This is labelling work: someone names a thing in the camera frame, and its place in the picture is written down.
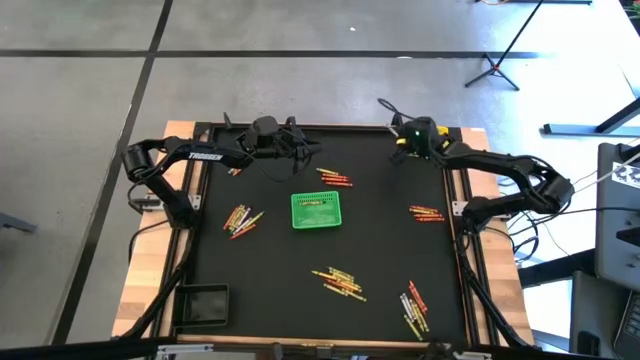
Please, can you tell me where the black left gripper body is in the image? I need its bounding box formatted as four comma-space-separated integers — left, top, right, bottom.
241, 128, 291, 162

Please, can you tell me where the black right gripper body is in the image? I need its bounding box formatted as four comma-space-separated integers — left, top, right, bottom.
391, 116, 450, 162

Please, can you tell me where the green plastic basket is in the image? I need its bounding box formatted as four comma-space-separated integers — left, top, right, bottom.
290, 190, 344, 231

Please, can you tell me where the yellow-green crayon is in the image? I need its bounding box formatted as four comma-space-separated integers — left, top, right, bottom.
238, 210, 266, 234

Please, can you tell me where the black tripod stand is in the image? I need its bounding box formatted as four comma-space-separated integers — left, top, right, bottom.
463, 0, 547, 92

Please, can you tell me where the black table base leg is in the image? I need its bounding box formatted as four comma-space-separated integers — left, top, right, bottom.
542, 96, 640, 138

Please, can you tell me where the black plastic tray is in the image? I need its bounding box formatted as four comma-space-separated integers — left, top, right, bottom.
174, 282, 231, 329

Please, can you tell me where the grey cabinet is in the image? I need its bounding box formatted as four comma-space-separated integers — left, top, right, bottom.
593, 141, 640, 292

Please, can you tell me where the dark grey computer case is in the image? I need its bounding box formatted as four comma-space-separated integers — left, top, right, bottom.
568, 270, 640, 360

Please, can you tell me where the grey floor object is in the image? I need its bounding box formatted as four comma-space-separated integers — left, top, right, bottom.
0, 211, 39, 235

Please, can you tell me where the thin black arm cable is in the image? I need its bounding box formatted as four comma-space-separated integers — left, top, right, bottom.
377, 97, 405, 126
247, 149, 301, 184

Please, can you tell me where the black sleeved cable bundle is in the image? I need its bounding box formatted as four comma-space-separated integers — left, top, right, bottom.
115, 234, 194, 342
455, 232, 534, 350

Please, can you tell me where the white floor cable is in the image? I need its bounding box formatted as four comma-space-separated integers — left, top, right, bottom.
574, 149, 640, 194

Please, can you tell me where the black floor cable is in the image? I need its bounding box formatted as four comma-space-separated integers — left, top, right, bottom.
529, 205, 640, 224

